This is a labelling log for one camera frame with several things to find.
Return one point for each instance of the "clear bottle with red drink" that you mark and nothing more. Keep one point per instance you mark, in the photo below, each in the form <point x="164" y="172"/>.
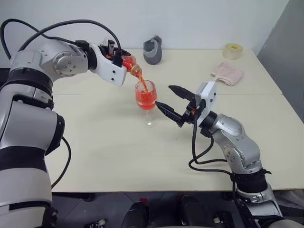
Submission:
<point x="129" y="63"/>

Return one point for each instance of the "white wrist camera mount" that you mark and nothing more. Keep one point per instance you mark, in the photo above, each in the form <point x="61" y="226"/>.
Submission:
<point x="209" y="99"/>
<point x="111" y="71"/>

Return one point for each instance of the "clear tape roll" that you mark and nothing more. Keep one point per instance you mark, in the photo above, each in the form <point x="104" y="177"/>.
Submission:
<point x="233" y="52"/>

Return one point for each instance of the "pink cloth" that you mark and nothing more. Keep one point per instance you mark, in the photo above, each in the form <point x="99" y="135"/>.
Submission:
<point x="228" y="73"/>

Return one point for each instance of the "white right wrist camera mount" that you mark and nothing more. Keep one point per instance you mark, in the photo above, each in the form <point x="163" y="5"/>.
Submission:
<point x="209" y="99"/>

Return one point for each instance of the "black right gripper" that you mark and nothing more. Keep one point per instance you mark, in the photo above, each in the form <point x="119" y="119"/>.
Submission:
<point x="193" y="108"/>

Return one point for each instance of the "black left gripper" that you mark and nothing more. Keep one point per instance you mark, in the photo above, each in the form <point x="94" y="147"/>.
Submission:
<point x="110" y="51"/>

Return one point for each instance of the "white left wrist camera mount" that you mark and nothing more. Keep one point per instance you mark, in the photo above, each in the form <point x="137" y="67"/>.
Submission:
<point x="111" y="71"/>

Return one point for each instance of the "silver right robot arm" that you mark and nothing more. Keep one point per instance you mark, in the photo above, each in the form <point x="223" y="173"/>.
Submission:
<point x="235" y="140"/>

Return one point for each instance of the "dark rounded shape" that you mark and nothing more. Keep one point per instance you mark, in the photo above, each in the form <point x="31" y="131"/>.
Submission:
<point x="190" y="211"/>
<point x="136" y="216"/>

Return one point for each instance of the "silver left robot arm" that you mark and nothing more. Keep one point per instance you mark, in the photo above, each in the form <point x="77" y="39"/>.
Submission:
<point x="26" y="118"/>

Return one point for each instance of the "grey plastic holder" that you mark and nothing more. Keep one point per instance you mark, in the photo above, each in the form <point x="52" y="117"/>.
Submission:
<point x="153" y="53"/>

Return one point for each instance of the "clear wine glass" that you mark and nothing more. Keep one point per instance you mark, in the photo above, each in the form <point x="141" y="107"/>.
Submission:
<point x="146" y="101"/>

